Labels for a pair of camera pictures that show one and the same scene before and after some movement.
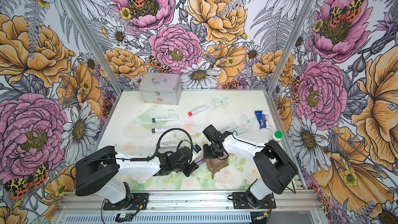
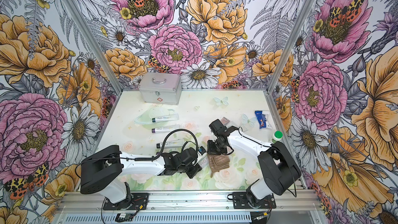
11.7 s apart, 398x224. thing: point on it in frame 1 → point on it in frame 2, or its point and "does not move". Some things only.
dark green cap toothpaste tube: (167, 117) does not move
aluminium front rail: (289, 207) does not move
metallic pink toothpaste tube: (199, 158) → (225, 121)
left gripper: (192, 166) does not move
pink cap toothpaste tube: (198, 109) → (203, 162)
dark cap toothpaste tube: (174, 143) does not move
